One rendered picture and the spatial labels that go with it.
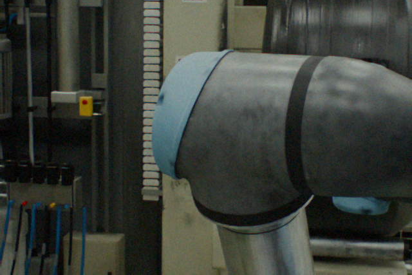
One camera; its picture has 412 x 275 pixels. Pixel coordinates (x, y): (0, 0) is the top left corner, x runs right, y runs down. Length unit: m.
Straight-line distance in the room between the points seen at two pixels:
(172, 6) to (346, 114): 1.02
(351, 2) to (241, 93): 0.81
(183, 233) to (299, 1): 0.55
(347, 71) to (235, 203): 0.15
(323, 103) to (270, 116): 0.04
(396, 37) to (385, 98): 0.77
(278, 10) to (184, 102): 0.80
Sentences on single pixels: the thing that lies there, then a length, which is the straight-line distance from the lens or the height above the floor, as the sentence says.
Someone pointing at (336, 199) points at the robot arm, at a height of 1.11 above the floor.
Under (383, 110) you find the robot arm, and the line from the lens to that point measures 0.61.
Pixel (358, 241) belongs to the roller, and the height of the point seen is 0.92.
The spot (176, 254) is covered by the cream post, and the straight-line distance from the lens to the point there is 1.67.
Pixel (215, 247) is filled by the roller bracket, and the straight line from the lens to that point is 1.53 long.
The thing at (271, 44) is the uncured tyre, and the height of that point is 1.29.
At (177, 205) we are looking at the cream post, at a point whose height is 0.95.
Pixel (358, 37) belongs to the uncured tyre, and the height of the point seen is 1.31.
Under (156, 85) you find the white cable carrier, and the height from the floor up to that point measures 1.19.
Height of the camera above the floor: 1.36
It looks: 8 degrees down
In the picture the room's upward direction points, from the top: 1 degrees clockwise
